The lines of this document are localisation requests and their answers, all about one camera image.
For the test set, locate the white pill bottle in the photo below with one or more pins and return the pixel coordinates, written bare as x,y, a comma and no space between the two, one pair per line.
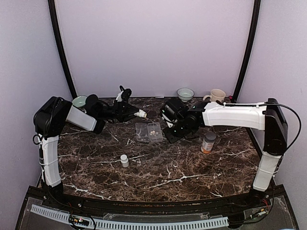
141,114
124,161

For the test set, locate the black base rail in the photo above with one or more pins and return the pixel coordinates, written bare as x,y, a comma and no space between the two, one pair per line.
98,207

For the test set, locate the yellow pills in organizer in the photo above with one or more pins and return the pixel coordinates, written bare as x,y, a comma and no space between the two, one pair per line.
153,132

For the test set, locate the white pill bottle front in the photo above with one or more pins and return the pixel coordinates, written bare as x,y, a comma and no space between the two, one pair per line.
124,161

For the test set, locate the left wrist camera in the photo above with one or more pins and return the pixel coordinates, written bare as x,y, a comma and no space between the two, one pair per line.
124,94

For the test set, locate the black left frame post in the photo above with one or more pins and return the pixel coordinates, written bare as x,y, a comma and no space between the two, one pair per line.
60,47

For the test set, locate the black right frame post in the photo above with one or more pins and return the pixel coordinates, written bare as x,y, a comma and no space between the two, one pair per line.
248,50

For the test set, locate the cream ceramic mug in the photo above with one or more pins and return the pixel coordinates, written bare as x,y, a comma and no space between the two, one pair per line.
215,95

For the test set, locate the orange pill bottle grey cap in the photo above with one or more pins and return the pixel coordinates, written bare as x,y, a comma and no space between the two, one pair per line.
208,142

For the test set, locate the clear plastic pill organizer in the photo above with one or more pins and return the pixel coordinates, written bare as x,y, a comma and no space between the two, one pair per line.
143,132

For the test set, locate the small teal patterned bowl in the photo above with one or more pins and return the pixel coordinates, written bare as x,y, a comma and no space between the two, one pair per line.
185,94

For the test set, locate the white slotted cable duct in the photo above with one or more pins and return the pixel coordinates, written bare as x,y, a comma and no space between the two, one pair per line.
132,222

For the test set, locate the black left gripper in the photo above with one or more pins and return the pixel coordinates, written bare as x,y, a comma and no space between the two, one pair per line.
121,111

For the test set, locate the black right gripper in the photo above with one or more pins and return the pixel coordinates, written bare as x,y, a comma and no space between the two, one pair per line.
171,137

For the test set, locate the teal bowl on plate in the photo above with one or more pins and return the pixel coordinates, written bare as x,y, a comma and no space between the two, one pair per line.
79,102

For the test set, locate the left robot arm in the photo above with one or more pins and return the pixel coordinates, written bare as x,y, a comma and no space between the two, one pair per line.
51,118

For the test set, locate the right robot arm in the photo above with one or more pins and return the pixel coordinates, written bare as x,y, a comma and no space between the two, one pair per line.
266,116

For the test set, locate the black frame post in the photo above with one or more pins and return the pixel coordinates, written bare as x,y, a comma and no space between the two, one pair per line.
60,47
248,50

